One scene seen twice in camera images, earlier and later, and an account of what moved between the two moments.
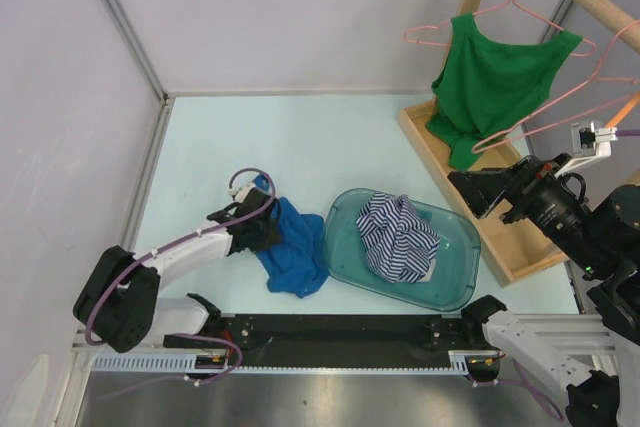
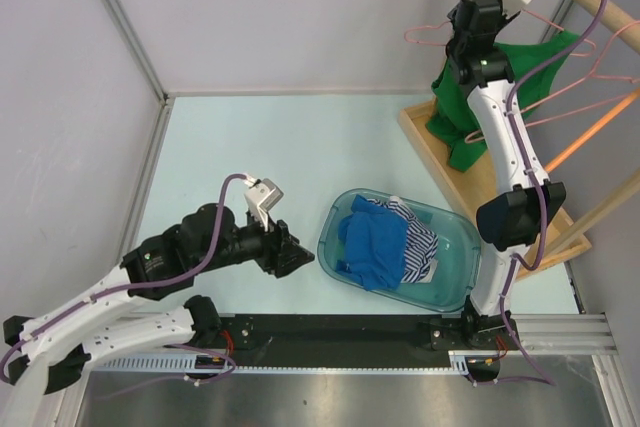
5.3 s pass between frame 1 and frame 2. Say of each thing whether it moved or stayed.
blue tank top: moved
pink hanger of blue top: moved
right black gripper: moved
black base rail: stayed
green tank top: stayed
